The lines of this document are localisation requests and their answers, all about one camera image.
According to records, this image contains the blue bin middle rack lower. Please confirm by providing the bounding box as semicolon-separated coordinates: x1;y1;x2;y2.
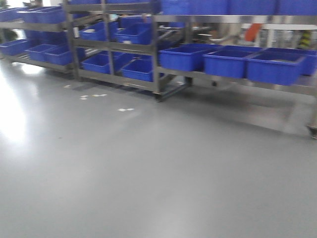
121;59;154;82

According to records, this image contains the blue bin rack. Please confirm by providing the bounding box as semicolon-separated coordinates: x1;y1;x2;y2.
121;59;154;82
158;44;223;71
45;45;73;65
203;46;263;79
116;23;152;45
246;48;317;86

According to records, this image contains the blue bin right rack left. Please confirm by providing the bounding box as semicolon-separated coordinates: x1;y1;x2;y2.
158;44;223;71

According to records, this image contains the middle steel rack with bins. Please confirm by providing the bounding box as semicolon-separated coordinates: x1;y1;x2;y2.
61;0;194;103

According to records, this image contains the steel rack with bins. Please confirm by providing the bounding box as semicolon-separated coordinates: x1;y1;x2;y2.
151;0;317;139
0;0;73;73
61;0;194;103

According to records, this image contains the blue bin middle rack upper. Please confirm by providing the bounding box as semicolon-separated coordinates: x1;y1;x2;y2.
116;23;152;45

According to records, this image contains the blue bin right rack middle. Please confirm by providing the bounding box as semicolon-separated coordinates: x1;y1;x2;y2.
203;46;263;79

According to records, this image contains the blue bin left rack lower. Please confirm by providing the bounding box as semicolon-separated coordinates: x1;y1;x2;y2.
45;45;73;65

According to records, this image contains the left steel rack with bins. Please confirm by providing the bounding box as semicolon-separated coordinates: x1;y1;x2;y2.
0;0;73;73

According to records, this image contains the right steel rack with bins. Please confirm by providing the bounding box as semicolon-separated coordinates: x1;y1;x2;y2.
151;0;317;139

